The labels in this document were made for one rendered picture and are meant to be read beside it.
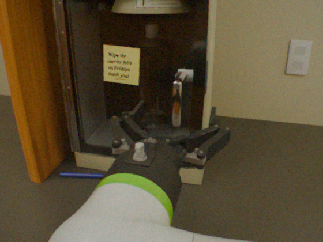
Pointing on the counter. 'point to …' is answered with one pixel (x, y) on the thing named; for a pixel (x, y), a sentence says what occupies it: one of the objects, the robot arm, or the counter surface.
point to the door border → (66, 73)
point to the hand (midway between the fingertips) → (176, 112)
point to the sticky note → (121, 64)
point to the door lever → (181, 77)
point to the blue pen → (82, 174)
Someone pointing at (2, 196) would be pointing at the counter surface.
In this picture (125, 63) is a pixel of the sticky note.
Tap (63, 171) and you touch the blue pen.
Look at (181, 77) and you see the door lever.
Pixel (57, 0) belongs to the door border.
